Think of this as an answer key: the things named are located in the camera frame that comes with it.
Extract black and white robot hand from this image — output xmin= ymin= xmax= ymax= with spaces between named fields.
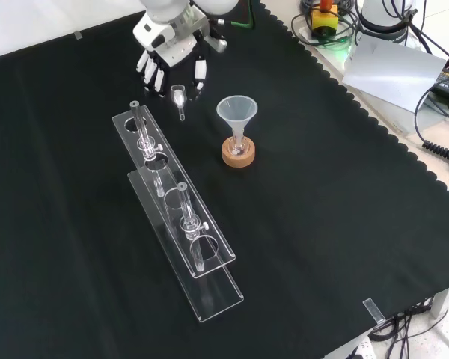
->
xmin=132 ymin=6 xmax=230 ymax=102

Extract clear glass weighing funnel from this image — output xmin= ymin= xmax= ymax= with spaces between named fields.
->
xmin=169 ymin=84 xmax=189 ymax=123

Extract translucent plastic funnel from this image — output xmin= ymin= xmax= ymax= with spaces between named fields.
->
xmin=215 ymin=96 xmax=259 ymax=151

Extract small glass round-bottom flask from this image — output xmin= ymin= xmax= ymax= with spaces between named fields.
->
xmin=227 ymin=135 xmax=248 ymax=156

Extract clear acrylic funnel stand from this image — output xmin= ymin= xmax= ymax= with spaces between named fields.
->
xmin=112 ymin=99 xmax=245 ymax=324

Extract yellow stop button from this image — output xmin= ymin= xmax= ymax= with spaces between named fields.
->
xmin=309 ymin=0 xmax=340 ymax=39

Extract black bench cloth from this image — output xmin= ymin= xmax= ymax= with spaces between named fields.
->
xmin=0 ymin=0 xmax=449 ymax=359

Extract white power strip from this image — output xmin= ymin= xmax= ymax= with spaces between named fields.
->
xmin=343 ymin=335 xmax=376 ymax=359

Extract white table leg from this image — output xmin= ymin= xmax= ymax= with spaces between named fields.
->
xmin=429 ymin=279 xmax=449 ymax=320

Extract green cable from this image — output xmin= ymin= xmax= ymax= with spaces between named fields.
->
xmin=224 ymin=0 xmax=257 ymax=31

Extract cork ring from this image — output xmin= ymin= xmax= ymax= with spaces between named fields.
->
xmin=221 ymin=135 xmax=257 ymax=170

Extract black cable with ribbed plug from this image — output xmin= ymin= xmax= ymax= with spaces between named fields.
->
xmin=413 ymin=82 xmax=449 ymax=174

